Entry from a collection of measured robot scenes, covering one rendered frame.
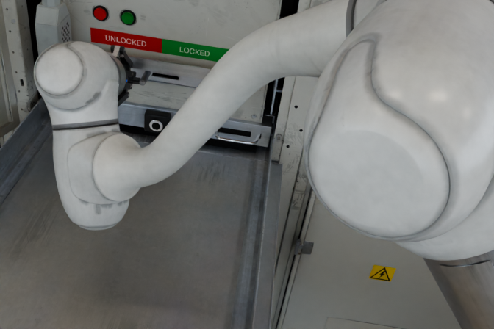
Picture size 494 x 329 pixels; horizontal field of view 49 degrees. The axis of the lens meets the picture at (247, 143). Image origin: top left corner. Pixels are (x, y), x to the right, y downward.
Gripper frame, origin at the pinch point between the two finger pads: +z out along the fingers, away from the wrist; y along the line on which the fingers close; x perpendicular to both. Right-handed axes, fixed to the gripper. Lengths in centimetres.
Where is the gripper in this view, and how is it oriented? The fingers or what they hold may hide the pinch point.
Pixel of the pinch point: (129, 79)
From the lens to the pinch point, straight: 119.4
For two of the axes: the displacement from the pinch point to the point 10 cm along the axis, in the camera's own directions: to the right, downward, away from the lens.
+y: -1.6, 9.8, 1.0
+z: 0.3, -1.0, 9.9
